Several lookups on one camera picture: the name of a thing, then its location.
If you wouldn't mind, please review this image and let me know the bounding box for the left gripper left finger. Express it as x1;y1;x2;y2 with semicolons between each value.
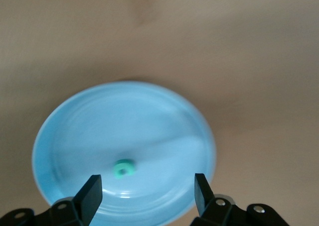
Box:
0;175;103;226

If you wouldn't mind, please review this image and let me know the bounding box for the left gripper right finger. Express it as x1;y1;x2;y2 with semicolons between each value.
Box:
190;173;290;226

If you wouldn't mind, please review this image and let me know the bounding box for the teal foam letter c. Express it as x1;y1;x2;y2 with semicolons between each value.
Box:
113;158;137;179

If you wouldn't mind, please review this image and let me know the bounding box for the blue plate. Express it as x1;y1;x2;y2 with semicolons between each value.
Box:
31;80;217;224

